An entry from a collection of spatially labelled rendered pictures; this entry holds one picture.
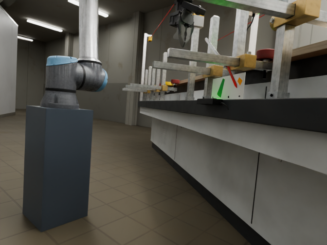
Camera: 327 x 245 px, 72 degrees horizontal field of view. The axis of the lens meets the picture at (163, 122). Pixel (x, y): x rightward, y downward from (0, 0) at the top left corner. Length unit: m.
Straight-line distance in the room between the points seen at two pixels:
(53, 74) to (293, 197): 1.20
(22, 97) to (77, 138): 11.40
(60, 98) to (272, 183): 1.07
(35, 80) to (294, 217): 12.42
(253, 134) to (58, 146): 0.89
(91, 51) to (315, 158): 1.19
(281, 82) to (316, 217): 0.48
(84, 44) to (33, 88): 11.39
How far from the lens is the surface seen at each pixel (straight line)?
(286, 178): 1.05
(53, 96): 1.27
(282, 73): 0.78
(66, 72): 1.28
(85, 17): 1.49
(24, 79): 12.67
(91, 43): 1.44
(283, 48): 0.79
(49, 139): 1.20
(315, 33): 5.04
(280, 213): 1.10
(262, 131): 0.83
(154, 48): 6.80
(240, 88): 0.91
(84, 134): 1.28
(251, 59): 0.94
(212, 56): 0.90
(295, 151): 0.73
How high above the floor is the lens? 0.65
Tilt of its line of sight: 4 degrees down
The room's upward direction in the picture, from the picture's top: 4 degrees clockwise
